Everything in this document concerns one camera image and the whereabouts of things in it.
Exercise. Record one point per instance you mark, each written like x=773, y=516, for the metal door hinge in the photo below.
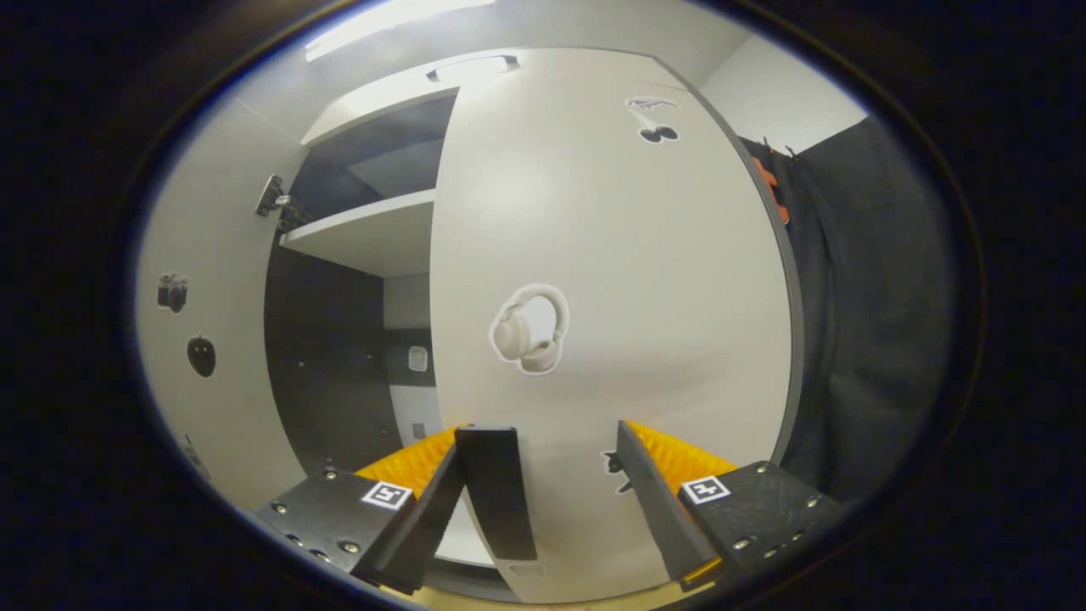
x=271, y=197

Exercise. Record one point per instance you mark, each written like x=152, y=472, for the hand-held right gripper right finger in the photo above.
x=653, y=501

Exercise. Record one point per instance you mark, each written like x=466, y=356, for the black backdrop cloth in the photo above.
x=874, y=297

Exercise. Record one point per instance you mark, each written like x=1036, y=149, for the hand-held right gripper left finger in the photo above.
x=428, y=518

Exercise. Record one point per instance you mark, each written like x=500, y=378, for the white cabinet door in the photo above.
x=636, y=297
x=229, y=339

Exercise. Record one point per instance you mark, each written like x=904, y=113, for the white cabinet shelf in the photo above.
x=373, y=233
x=462, y=535

